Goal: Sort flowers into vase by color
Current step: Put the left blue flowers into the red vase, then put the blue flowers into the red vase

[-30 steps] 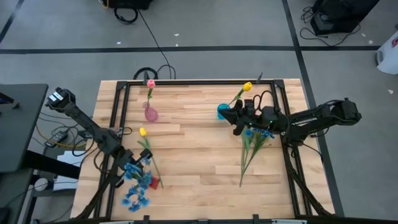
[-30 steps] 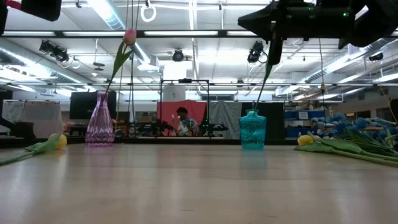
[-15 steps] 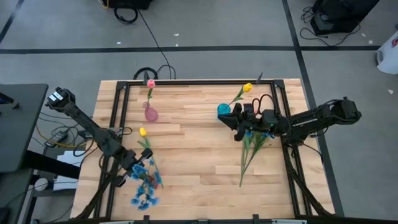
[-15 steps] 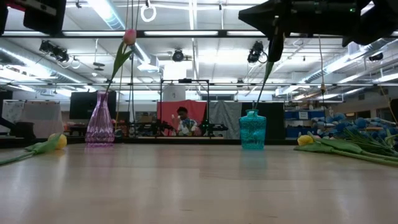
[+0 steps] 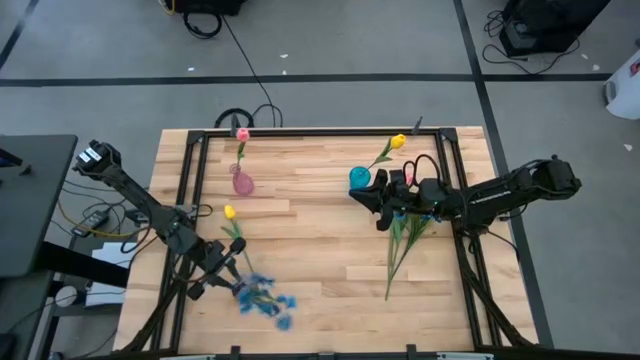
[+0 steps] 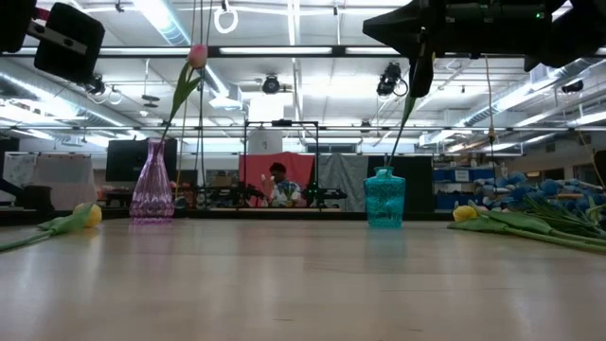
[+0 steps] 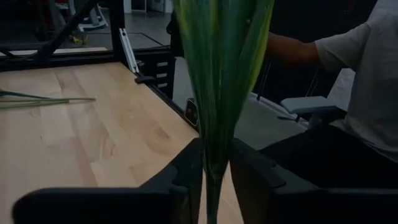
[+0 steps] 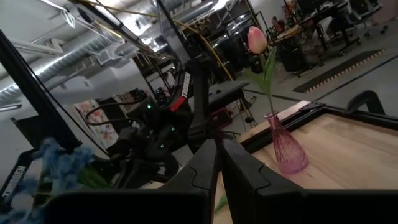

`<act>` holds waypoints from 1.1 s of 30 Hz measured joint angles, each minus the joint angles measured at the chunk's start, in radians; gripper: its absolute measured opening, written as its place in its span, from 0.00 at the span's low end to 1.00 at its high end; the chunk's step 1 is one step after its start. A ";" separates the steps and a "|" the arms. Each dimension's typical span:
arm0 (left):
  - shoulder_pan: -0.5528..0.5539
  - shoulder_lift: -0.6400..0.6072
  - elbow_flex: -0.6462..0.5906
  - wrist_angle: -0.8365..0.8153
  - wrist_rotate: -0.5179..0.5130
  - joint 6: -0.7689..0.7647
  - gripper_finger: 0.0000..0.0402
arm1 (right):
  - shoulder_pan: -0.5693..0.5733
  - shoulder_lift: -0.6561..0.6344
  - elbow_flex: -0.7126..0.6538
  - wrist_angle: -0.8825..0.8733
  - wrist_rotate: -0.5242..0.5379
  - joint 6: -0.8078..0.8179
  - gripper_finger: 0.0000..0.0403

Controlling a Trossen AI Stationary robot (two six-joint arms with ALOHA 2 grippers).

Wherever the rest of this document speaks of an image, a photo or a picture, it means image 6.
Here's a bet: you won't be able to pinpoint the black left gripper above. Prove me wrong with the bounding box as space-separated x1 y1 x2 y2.
27 1 107 85

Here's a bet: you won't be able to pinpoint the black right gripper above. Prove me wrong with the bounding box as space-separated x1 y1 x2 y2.
362 0 554 59

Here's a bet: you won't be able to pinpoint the yellow artificial tulip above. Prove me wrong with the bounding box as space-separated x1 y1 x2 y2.
386 45 437 169
446 199 606 255
0 202 103 253

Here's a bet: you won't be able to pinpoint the blue artificial flower spray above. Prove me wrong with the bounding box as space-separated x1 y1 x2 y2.
487 170 606 241

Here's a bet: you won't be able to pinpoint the pink glass vase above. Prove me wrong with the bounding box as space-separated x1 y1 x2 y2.
129 137 176 225

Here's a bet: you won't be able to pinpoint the teal glass vase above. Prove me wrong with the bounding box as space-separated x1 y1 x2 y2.
363 165 408 229

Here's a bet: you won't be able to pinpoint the black monitor screen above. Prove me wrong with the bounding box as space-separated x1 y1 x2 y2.
105 137 179 183

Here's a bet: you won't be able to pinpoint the white cloth board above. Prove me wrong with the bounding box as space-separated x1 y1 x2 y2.
2 152 98 210

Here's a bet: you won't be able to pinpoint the dark chair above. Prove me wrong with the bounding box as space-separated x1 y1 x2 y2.
0 182 54 211

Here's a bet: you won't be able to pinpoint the black backdrop panel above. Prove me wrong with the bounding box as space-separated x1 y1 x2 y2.
367 155 435 213

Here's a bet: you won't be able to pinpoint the grey cloth backdrop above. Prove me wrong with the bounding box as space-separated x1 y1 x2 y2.
316 153 370 212

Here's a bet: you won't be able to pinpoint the blue storage bins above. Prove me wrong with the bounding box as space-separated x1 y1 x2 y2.
432 167 496 211

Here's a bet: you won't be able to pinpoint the person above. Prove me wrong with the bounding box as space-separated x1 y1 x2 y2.
262 161 304 208

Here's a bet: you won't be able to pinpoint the red cloth backdrop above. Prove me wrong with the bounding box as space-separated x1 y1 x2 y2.
238 151 316 209

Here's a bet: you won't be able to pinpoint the black ceiling-mounted camera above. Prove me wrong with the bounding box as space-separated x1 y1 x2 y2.
82 73 108 97
375 61 410 99
260 74 282 96

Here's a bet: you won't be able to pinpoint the white looped cable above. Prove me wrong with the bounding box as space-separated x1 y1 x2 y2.
213 3 240 36

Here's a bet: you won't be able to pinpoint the black background station frame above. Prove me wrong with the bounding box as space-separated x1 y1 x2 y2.
242 118 322 209

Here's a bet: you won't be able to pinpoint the black aluminium table frame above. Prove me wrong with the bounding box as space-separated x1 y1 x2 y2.
0 206 456 224

